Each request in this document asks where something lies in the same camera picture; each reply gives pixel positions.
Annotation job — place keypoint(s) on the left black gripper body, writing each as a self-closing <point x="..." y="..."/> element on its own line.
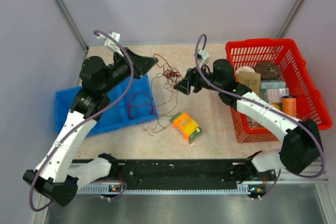
<point x="119" y="70"/>

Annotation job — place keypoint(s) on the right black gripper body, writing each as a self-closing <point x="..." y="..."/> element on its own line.
<point x="195" y="75"/>

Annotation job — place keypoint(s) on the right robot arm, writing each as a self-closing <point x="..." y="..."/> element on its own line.
<point x="300" y="140"/>

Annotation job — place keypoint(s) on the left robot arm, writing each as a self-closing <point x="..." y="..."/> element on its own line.
<point x="103" y="86"/>

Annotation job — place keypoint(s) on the blue plastic bin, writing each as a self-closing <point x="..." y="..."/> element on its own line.
<point x="136" y="107"/>

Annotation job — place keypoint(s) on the orange sponge package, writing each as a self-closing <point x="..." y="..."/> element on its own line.
<point x="187" y="126"/>

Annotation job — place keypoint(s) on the brown cardboard box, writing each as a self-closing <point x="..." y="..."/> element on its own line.
<point x="251" y="80"/>

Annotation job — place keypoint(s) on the teal small box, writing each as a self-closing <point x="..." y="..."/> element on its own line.
<point x="272" y="84"/>

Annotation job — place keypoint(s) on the brown round lid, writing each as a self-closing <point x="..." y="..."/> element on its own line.
<point x="268" y="70"/>

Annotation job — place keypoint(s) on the orange cylindrical can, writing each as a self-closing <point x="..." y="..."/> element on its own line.
<point x="289" y="105"/>

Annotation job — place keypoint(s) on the red plastic basket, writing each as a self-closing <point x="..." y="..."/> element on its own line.
<point x="286" y="55"/>

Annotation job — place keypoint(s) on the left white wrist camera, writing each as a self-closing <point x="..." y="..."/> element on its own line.
<point x="108" y="43"/>

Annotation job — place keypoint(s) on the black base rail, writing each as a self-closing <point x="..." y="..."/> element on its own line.
<point x="186" y="174"/>

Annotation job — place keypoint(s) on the aluminium frame rail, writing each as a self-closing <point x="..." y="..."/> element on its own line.
<point x="252" y="189"/>

